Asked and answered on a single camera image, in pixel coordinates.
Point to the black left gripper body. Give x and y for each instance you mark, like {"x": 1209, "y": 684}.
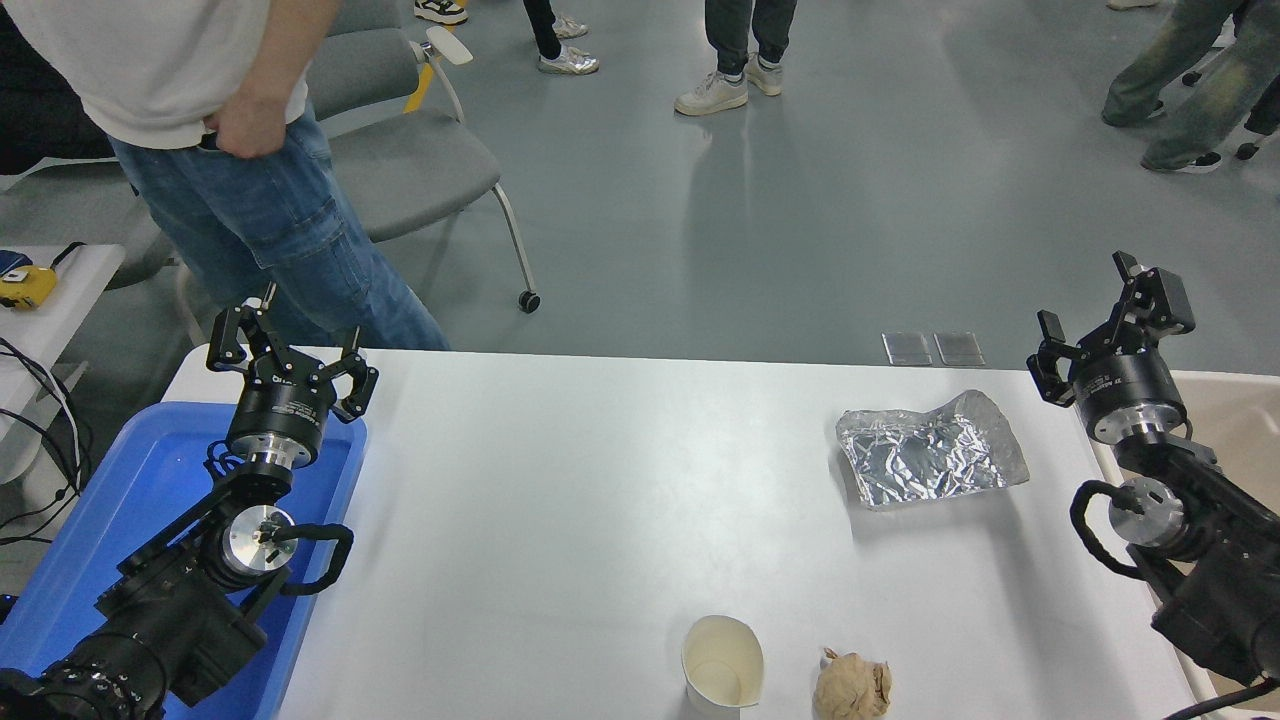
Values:
{"x": 282, "y": 412}

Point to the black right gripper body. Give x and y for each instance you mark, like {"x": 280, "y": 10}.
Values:
{"x": 1125, "y": 380}

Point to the white paper cup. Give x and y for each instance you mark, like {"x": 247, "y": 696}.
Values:
{"x": 722, "y": 665}

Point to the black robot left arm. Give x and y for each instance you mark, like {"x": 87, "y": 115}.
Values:
{"x": 170, "y": 610}

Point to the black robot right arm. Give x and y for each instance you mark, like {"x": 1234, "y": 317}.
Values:
{"x": 1215, "y": 560}

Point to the person's forearm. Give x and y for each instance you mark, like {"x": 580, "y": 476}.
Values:
{"x": 290, "y": 50}

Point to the person's hand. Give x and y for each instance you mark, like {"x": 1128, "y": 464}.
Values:
{"x": 250, "y": 125}

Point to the metal floor plate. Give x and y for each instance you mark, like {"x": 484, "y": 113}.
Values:
{"x": 907, "y": 349}
{"x": 959, "y": 349}

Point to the large pale plastic bin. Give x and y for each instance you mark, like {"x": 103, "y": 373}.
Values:
{"x": 1240, "y": 420}

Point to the crumpled silver foil tray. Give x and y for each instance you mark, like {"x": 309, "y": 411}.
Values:
{"x": 930, "y": 455}

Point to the blue plastic tray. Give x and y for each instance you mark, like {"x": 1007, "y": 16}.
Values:
{"x": 140, "y": 480}

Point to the white side table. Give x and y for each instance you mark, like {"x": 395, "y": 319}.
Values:
{"x": 55, "y": 320}

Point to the person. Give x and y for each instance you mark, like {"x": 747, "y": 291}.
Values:
{"x": 1200, "y": 90}
{"x": 441, "y": 10}
{"x": 735, "y": 50}
{"x": 560, "y": 45}
{"x": 150, "y": 60}

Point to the grey chair with castors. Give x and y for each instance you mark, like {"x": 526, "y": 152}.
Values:
{"x": 410, "y": 170}

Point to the yellow handheld device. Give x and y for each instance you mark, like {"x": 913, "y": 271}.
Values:
{"x": 27, "y": 287}

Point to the crumpled tan paper ball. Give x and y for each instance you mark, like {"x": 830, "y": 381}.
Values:
{"x": 852, "y": 688}

